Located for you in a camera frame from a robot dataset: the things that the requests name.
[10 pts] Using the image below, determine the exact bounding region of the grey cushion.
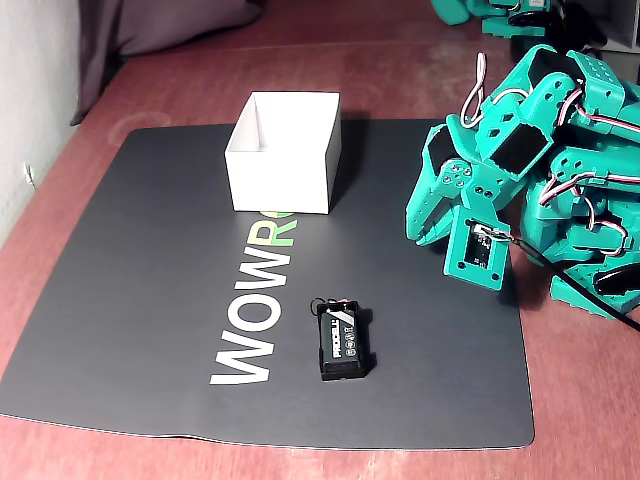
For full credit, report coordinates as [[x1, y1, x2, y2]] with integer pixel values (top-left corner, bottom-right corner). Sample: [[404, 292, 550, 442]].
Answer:
[[69, 0, 266, 127]]

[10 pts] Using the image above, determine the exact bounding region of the red white forearm servo cable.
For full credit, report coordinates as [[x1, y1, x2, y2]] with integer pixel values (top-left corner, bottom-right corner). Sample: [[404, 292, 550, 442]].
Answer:
[[559, 84, 640, 134]]

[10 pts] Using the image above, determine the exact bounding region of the white servo cable loop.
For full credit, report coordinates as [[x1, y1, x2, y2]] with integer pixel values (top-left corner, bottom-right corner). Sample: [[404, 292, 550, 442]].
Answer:
[[460, 52, 489, 126]]

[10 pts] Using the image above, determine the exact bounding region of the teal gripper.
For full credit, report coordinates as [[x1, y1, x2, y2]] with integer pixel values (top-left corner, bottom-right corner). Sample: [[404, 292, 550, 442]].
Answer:
[[403, 114, 527, 247]]

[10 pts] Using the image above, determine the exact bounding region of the black camera cable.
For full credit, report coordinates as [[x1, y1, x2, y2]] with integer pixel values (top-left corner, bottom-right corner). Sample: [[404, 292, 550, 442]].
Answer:
[[508, 234, 640, 334]]

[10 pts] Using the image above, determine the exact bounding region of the small black box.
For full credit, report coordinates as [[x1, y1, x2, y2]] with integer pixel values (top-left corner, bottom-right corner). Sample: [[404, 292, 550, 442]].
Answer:
[[508, 35, 535, 64]]

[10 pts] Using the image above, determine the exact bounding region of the red white base servo cable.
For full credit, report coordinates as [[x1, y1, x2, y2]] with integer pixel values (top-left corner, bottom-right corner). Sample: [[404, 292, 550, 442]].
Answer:
[[583, 197, 634, 257]]

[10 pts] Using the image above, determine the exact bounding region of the small black battery pack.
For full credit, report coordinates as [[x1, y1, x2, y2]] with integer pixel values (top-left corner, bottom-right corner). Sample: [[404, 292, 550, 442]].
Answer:
[[310, 297, 376, 384]]

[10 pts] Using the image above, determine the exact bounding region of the dark mat with WOWRO print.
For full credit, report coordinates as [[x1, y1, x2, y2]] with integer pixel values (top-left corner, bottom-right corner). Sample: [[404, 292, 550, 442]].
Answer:
[[0, 117, 536, 450]]

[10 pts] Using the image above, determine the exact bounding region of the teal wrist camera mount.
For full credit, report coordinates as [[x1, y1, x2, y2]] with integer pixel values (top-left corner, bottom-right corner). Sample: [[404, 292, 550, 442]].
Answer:
[[441, 205, 512, 292]]

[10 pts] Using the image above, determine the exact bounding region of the white open cardboard box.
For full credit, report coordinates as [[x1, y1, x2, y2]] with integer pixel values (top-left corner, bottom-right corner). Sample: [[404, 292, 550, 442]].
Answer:
[[223, 90, 343, 215]]

